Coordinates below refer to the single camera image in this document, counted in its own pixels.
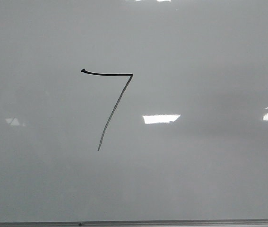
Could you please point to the grey aluminium whiteboard frame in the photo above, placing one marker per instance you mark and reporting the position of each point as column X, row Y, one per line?
column 146, row 223

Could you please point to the white glossy whiteboard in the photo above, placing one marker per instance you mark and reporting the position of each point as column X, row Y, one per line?
column 133, row 110

